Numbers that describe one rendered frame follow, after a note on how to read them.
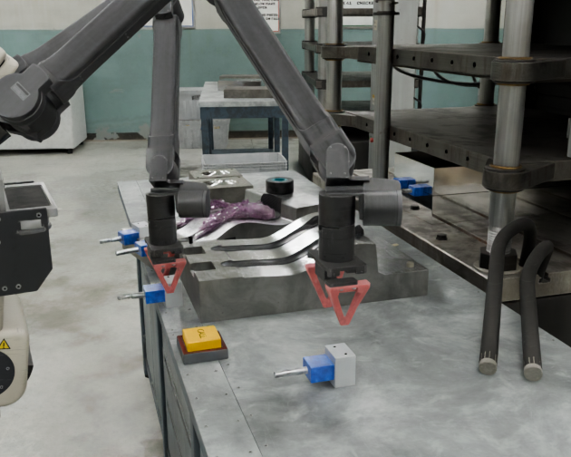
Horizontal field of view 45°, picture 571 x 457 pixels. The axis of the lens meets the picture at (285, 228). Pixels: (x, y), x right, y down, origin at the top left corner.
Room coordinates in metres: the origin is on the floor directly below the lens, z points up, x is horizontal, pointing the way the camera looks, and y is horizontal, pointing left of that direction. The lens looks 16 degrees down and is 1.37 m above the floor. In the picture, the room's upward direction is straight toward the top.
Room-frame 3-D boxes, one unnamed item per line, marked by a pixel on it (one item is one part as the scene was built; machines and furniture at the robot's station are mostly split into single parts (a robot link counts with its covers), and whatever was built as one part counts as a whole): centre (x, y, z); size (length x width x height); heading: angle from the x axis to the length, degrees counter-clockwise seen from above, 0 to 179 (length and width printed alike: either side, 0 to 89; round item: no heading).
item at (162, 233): (1.38, 0.25, 0.96); 0.10 x 0.07 x 0.07; 20
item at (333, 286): (1.02, -0.09, 0.96); 0.07 x 0.07 x 0.09; 17
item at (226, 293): (1.47, -0.03, 0.87); 0.50 x 0.26 x 0.14; 107
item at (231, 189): (2.24, 0.22, 0.84); 0.20 x 0.15 x 0.07; 107
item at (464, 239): (2.30, -0.70, 0.76); 1.30 x 0.84 x 0.07; 17
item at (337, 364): (1.03, -0.04, 0.83); 0.13 x 0.05 x 0.05; 107
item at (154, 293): (1.37, 0.29, 0.83); 0.13 x 0.05 x 0.05; 109
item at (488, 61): (2.28, -0.71, 1.20); 1.29 x 0.83 x 0.19; 17
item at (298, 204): (1.79, 0.15, 0.86); 0.50 x 0.26 x 0.11; 124
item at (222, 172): (2.44, 0.25, 0.83); 0.17 x 0.13 x 0.06; 107
